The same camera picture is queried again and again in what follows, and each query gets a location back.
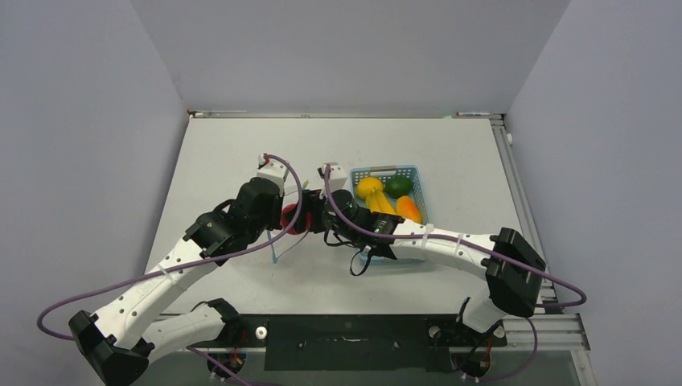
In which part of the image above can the red apple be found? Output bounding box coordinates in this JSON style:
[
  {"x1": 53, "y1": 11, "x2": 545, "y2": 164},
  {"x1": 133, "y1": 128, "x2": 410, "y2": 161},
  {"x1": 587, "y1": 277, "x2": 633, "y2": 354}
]
[{"x1": 281, "y1": 203, "x2": 307, "y2": 235}]

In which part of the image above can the clear zip top bag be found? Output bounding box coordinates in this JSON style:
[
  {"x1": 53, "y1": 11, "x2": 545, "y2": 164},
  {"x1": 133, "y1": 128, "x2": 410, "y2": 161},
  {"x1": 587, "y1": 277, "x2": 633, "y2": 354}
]
[{"x1": 265, "y1": 178, "x2": 313, "y2": 265}]

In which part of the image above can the blue plastic basket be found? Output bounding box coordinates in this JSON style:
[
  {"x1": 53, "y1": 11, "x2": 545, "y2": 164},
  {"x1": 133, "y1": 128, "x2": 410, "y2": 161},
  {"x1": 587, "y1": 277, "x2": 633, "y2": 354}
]
[{"x1": 349, "y1": 165, "x2": 429, "y2": 222}]

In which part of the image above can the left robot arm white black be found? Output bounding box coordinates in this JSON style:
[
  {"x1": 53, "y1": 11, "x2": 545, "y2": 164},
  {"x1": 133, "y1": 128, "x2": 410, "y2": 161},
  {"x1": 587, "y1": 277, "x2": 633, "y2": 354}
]
[{"x1": 68, "y1": 175, "x2": 285, "y2": 385}]

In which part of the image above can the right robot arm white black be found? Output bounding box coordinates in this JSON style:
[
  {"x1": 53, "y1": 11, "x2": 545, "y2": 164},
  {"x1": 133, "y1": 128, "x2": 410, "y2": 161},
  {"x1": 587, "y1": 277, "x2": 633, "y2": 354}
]
[{"x1": 282, "y1": 190, "x2": 546, "y2": 344}]

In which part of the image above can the yellow lemon top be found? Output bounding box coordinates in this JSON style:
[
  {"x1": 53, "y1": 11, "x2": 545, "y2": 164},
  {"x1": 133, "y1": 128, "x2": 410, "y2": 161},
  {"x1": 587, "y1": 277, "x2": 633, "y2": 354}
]
[{"x1": 355, "y1": 176, "x2": 384, "y2": 200}]

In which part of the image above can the yellow banana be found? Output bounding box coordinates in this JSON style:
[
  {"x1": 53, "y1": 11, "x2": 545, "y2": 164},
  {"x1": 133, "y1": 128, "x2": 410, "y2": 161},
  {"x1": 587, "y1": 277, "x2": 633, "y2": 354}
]
[{"x1": 364, "y1": 190, "x2": 396, "y2": 215}]

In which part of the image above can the orange yellow mango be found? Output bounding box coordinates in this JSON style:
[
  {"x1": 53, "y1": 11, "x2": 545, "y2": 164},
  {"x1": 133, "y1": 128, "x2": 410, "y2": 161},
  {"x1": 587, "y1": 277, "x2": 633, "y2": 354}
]
[{"x1": 395, "y1": 195, "x2": 422, "y2": 224}]

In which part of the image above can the green avocado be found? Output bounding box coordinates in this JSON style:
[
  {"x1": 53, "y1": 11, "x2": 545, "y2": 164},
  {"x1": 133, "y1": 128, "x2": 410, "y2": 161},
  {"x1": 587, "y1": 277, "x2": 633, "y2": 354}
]
[{"x1": 384, "y1": 175, "x2": 413, "y2": 199}]

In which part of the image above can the marker pen on edge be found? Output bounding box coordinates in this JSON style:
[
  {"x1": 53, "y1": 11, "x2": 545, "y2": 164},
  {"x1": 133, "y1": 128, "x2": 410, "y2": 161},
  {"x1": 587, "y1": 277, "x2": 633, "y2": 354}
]
[{"x1": 455, "y1": 112, "x2": 494, "y2": 117}]

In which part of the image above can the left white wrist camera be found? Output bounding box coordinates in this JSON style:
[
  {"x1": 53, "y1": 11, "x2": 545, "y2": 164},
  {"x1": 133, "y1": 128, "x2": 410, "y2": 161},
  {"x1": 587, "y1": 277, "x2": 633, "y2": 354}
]
[{"x1": 256, "y1": 153, "x2": 289, "y2": 187}]

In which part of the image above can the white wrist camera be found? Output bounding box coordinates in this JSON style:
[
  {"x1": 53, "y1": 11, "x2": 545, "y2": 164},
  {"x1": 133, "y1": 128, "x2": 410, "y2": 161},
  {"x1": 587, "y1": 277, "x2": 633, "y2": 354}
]
[
  {"x1": 256, "y1": 153, "x2": 289, "y2": 187},
  {"x1": 318, "y1": 162, "x2": 348, "y2": 199}
]

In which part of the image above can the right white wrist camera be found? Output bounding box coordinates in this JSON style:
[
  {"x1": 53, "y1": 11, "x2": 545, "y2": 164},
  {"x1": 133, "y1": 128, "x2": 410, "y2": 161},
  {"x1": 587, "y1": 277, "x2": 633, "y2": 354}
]
[{"x1": 318, "y1": 162, "x2": 348, "y2": 199}]

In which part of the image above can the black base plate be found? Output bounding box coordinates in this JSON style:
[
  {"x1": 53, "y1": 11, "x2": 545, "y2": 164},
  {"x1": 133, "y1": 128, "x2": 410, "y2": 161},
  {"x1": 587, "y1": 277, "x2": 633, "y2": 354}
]
[{"x1": 202, "y1": 314, "x2": 507, "y2": 372}]

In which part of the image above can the aluminium rail frame right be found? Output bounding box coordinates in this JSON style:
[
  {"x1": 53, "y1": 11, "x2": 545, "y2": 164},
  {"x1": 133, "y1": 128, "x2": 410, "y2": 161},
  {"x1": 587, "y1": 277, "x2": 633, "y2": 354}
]
[{"x1": 490, "y1": 114, "x2": 593, "y2": 353}]

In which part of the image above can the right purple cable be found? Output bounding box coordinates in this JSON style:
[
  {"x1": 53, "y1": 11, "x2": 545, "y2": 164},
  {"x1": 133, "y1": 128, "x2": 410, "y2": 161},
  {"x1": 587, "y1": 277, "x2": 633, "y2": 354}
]
[{"x1": 323, "y1": 166, "x2": 588, "y2": 310}]

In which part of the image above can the purple cable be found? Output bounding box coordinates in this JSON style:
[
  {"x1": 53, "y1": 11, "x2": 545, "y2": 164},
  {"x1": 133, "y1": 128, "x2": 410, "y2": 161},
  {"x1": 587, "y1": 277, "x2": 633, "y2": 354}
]
[
  {"x1": 36, "y1": 153, "x2": 304, "y2": 342},
  {"x1": 323, "y1": 166, "x2": 588, "y2": 310}
]

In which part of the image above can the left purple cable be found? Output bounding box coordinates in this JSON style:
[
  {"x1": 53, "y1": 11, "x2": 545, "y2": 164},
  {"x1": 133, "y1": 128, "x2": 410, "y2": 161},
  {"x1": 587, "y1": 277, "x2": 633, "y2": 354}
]
[{"x1": 36, "y1": 153, "x2": 304, "y2": 342}]

